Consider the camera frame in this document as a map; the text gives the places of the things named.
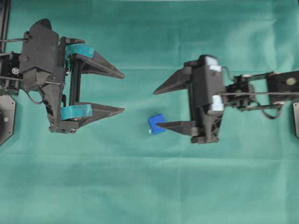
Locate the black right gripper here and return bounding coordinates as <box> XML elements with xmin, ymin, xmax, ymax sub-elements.
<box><xmin>153</xmin><ymin>55</ymin><xmax>225</xmax><ymax>144</ymax></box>

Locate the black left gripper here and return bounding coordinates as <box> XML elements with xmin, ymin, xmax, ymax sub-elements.
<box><xmin>44</xmin><ymin>37</ymin><xmax>125</xmax><ymax>134</ymax></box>

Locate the blue plastic cube block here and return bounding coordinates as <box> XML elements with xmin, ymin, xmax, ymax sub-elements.
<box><xmin>148</xmin><ymin>114</ymin><xmax>165</xmax><ymax>134</ymax></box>

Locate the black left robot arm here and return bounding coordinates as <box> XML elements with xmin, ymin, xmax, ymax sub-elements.
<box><xmin>0</xmin><ymin>33</ymin><xmax>125</xmax><ymax>134</ymax></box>

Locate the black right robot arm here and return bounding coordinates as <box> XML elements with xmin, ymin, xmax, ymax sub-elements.
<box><xmin>153</xmin><ymin>55</ymin><xmax>299</xmax><ymax>144</ymax></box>

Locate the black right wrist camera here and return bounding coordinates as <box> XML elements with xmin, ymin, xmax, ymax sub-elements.
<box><xmin>193</xmin><ymin>55</ymin><xmax>224</xmax><ymax>114</ymax></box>

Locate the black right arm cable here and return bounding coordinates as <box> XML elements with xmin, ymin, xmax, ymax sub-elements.
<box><xmin>219</xmin><ymin>66</ymin><xmax>285</xmax><ymax>121</ymax></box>

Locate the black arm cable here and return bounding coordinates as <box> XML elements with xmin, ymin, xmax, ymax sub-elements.
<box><xmin>0</xmin><ymin>37</ymin><xmax>47</xmax><ymax>105</ymax></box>
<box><xmin>219</xmin><ymin>66</ymin><xmax>285</xmax><ymax>121</ymax></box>

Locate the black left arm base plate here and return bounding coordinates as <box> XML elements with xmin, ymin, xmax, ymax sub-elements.
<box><xmin>0</xmin><ymin>95</ymin><xmax>16</xmax><ymax>145</ymax></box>

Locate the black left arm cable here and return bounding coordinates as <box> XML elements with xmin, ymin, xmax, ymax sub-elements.
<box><xmin>0</xmin><ymin>37</ymin><xmax>47</xmax><ymax>105</ymax></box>

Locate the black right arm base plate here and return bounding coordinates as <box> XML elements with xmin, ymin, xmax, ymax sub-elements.
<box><xmin>293</xmin><ymin>102</ymin><xmax>299</xmax><ymax>138</ymax></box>

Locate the black frame rail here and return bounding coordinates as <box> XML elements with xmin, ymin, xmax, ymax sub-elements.
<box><xmin>0</xmin><ymin>0</ymin><xmax>11</xmax><ymax>40</ymax></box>

